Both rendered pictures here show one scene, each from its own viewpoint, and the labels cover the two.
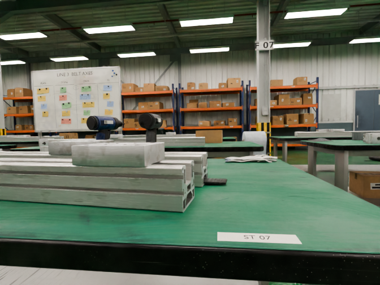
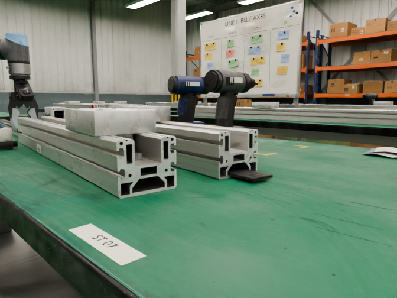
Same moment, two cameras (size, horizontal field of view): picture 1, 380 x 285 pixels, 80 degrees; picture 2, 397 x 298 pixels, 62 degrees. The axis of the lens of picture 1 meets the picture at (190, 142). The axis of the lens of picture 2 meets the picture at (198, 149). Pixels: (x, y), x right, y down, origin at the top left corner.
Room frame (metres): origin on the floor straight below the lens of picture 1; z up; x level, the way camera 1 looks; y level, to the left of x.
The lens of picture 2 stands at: (0.12, -0.36, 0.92)
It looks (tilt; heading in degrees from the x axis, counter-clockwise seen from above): 8 degrees down; 39
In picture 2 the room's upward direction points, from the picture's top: straight up
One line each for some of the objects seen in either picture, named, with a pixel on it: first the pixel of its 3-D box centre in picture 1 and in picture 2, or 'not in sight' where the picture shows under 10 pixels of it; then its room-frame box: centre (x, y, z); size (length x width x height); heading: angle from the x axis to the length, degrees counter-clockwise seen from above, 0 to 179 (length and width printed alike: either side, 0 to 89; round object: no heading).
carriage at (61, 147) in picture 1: (82, 151); (138, 117); (0.74, 0.35, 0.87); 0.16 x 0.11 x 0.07; 76
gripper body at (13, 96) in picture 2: not in sight; (20, 91); (0.70, 0.98, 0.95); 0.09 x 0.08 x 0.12; 76
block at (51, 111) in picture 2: not in sight; (55, 115); (1.18, 1.66, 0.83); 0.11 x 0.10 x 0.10; 167
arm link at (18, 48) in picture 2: not in sight; (16, 48); (0.69, 0.97, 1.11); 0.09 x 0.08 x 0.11; 129
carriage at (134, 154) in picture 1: (121, 159); (108, 127); (0.49, 0.15, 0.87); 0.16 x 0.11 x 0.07; 76
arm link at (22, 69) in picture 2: not in sight; (18, 70); (0.69, 0.97, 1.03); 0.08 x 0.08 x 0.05
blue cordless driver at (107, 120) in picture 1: (109, 141); (197, 109); (1.01, 0.35, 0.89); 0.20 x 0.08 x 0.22; 155
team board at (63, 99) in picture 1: (78, 129); (244, 95); (3.72, 1.80, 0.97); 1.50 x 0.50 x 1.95; 83
